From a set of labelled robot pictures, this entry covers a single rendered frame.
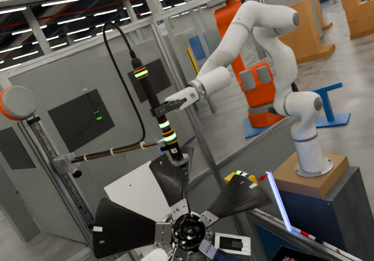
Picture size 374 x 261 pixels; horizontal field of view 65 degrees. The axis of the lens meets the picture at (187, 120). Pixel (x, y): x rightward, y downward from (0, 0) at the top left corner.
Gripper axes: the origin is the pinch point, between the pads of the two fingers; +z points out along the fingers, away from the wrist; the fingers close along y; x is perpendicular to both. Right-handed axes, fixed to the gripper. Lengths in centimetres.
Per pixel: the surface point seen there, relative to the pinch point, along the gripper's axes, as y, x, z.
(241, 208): -8, -48, -12
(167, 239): 3.2, -46.3, 17.2
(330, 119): 181, -163, -289
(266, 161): 70, -87, -85
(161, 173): 19.6, -28.9, 4.0
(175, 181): 11.2, -31.8, 2.5
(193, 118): 71, -29, -43
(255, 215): 24, -80, -33
